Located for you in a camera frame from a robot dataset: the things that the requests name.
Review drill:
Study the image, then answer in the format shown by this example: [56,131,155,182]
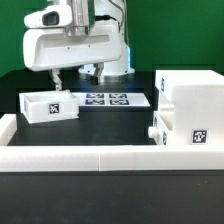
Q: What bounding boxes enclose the white drawer cabinet box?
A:
[155,70,224,145]

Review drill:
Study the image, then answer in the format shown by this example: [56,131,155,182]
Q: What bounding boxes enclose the white U-shaped fence wall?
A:
[0,114,224,172]

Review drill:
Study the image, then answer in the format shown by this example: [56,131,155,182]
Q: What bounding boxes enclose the white front drawer with knob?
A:
[148,111,169,145]

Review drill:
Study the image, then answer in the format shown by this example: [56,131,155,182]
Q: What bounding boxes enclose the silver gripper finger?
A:
[50,69,62,91]
[93,63,104,84]

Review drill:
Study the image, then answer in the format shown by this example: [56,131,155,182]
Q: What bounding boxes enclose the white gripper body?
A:
[23,25,121,71]

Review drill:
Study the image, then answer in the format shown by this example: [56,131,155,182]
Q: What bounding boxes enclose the white marker sheet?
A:
[73,92,150,107]

